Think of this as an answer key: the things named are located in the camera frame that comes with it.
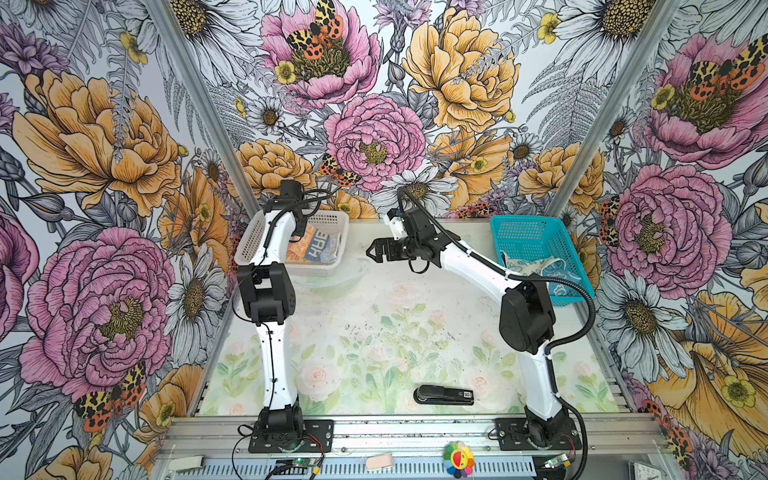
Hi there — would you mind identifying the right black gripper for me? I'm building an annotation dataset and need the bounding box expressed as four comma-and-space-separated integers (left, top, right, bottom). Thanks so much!
366, 235, 421, 262

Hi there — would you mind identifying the multicolour striped letter towel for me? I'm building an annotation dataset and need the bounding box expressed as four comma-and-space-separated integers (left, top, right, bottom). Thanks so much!
286, 224, 342, 265

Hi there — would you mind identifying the white plastic basket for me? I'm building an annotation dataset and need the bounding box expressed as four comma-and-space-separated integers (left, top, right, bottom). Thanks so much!
234, 210, 349, 277

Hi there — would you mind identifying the teal plastic basket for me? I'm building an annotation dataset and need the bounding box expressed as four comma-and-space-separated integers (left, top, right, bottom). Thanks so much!
490, 215, 594, 306

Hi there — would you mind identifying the blue patterned towel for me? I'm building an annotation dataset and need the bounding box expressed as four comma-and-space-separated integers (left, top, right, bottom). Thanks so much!
502, 252, 581, 299

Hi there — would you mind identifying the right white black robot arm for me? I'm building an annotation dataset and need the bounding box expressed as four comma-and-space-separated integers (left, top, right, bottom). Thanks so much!
366, 208, 571, 449

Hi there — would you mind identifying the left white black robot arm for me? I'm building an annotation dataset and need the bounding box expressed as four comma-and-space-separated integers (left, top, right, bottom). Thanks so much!
235, 180, 327, 454

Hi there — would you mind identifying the black stapler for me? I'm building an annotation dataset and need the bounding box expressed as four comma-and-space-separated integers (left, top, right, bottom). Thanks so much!
413, 385, 475, 406

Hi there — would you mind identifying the pink eraser block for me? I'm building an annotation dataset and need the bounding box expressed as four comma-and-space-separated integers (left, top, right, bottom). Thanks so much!
365, 453, 394, 471

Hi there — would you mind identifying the colourful flower toy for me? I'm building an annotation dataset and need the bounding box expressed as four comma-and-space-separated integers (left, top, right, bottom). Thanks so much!
443, 442, 475, 479

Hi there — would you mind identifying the aluminium front rail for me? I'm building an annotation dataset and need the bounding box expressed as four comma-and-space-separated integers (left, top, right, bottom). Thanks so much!
158, 412, 669, 460

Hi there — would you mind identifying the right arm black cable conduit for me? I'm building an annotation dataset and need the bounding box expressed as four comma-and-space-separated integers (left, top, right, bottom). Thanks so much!
397, 187, 597, 480

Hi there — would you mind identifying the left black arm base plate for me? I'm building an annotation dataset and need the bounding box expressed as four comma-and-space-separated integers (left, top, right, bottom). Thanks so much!
247, 419, 335, 454

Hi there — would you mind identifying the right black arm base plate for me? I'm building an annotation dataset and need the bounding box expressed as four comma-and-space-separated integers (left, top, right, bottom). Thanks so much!
494, 413, 582, 451

